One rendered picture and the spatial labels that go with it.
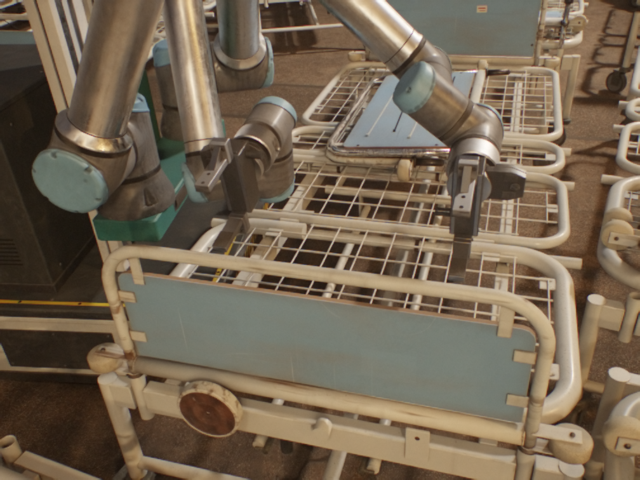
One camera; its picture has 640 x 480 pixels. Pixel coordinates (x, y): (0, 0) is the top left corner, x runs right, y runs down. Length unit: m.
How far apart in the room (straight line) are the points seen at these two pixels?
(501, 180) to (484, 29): 1.76
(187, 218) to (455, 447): 1.25
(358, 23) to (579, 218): 1.68
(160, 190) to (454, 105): 0.75
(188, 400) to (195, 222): 0.96
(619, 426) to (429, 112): 0.59
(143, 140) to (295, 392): 0.70
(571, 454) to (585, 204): 1.86
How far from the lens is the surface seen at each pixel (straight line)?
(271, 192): 1.33
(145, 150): 1.49
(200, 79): 1.33
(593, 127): 3.59
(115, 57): 1.21
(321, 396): 1.09
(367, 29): 1.23
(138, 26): 1.19
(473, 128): 1.15
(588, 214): 2.74
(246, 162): 1.12
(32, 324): 1.85
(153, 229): 1.53
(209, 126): 1.32
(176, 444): 1.76
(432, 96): 1.12
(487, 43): 2.81
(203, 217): 2.04
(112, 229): 1.57
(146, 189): 1.53
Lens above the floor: 1.31
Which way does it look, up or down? 33 degrees down
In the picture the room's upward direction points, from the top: 3 degrees counter-clockwise
